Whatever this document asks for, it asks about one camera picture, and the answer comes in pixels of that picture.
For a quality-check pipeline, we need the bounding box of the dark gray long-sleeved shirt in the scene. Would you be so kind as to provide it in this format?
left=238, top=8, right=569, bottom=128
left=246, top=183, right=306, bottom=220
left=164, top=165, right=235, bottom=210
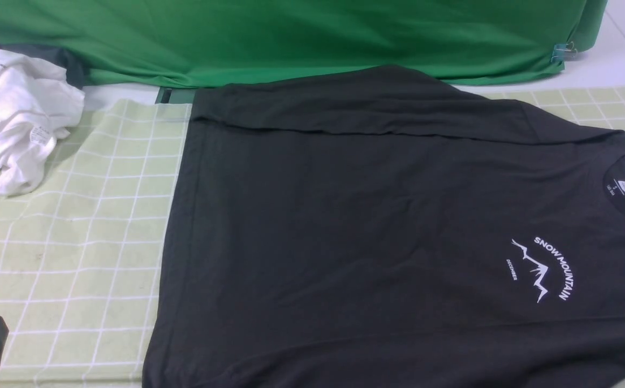
left=142, top=66, right=625, bottom=387

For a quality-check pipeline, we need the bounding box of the crumpled white shirt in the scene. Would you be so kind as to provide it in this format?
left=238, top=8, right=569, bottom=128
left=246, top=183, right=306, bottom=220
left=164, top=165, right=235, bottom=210
left=0, top=49, right=85, bottom=197

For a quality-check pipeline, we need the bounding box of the light green checkered tablecloth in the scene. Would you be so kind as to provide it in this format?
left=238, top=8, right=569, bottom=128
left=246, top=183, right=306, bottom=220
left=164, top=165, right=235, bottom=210
left=0, top=88, right=625, bottom=387

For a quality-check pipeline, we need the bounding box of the dark gray garment behind white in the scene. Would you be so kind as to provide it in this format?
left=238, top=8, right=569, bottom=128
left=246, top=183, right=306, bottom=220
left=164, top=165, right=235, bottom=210
left=0, top=43, right=88, bottom=90

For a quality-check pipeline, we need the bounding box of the green backdrop cloth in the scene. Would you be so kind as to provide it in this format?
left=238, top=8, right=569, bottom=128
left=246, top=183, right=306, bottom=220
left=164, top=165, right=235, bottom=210
left=0, top=1, right=607, bottom=88

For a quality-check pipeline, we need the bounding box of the teal binder clip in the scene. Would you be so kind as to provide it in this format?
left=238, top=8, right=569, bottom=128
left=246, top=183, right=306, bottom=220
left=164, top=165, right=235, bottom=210
left=550, top=41, right=579, bottom=63

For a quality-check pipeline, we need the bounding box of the dark green base plate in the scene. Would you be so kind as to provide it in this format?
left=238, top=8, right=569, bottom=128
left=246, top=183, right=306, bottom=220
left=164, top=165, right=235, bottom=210
left=155, top=87, right=197, bottom=104

